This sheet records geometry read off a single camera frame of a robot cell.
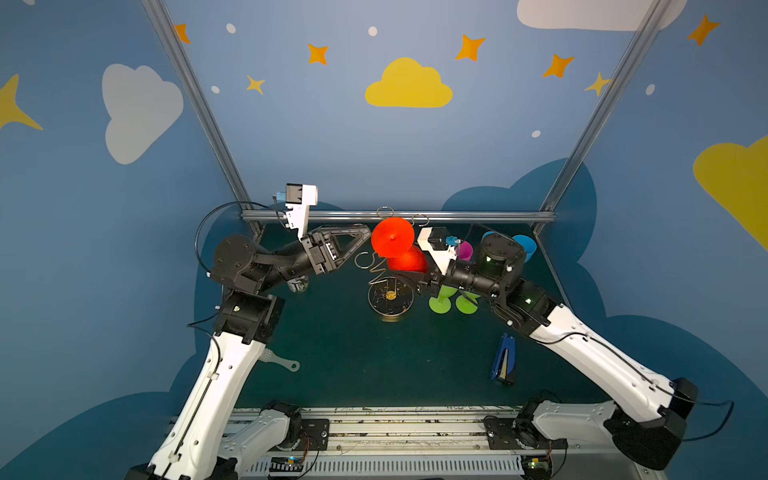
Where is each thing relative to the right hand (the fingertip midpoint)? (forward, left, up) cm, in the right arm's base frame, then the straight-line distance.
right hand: (405, 250), depth 59 cm
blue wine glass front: (+32, -28, -27) cm, 50 cm away
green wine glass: (+12, -14, -41) cm, 45 cm away
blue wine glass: (+28, -41, -28) cm, 57 cm away
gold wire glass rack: (+13, +4, -37) cm, 39 cm away
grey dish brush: (-9, +38, -40) cm, 56 cm away
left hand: (-5, +7, +11) cm, 14 cm away
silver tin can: (+15, +35, -37) cm, 53 cm away
